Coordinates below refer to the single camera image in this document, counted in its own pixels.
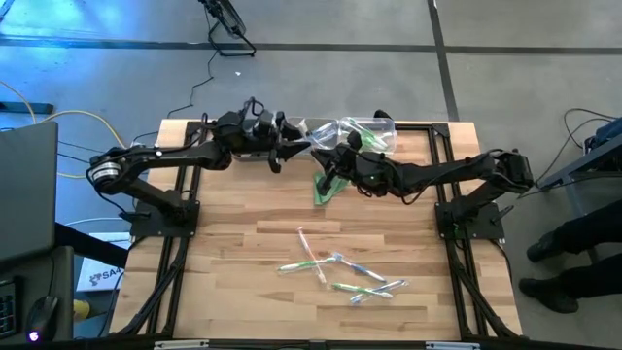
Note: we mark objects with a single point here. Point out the beige plastic bin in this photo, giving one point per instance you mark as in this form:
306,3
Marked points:
321,119

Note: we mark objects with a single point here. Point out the yellow object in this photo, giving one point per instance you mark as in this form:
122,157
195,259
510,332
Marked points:
81,310

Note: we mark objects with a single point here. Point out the white table bracket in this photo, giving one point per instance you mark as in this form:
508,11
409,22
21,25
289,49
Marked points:
180,345
452,346

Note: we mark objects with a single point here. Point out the black computer mouse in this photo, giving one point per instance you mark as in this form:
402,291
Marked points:
41,318

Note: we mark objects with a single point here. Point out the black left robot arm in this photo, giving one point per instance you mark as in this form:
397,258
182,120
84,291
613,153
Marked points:
170,153

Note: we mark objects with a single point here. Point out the clear plastic bin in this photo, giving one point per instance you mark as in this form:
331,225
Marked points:
389,125

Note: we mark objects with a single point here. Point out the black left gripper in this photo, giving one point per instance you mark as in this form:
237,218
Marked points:
238,136

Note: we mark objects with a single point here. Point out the dark desk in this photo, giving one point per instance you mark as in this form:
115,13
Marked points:
63,272

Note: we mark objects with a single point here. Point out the orange toothbrush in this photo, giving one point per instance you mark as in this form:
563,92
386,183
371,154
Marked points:
308,248

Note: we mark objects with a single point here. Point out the white printed box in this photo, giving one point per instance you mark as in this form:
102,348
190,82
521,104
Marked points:
99,277

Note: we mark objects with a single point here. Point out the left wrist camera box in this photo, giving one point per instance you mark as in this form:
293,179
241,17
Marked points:
265,124

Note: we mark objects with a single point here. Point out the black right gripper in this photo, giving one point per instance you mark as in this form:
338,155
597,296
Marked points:
374,172

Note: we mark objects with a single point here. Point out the blue object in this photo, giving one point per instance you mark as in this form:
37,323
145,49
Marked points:
605,131

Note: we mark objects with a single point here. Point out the person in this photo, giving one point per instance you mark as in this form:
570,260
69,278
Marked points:
593,228

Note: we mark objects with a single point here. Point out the green toothbrush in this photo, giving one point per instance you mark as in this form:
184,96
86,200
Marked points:
367,129
362,290
376,136
306,265
381,145

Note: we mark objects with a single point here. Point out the blue toothbrush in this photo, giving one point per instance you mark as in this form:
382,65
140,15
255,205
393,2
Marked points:
384,287
362,269
323,133

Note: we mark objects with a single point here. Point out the black stand foot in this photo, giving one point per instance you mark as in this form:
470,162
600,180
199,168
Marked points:
24,107

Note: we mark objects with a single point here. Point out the person's shoe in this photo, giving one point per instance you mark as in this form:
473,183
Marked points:
544,248
549,294

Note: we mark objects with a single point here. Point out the black round clamp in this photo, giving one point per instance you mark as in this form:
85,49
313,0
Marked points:
384,114

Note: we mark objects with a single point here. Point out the grey computer monitor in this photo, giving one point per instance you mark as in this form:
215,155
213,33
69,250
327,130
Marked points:
26,189

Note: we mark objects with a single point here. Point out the backlit keyboard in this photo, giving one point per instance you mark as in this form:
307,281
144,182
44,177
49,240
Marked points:
6,311

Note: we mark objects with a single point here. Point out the green cloth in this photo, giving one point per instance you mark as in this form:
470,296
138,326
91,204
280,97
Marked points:
326,195

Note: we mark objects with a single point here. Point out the grey desk frame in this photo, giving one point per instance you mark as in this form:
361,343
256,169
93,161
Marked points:
578,175

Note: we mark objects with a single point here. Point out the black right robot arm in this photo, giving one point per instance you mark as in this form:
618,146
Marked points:
461,170

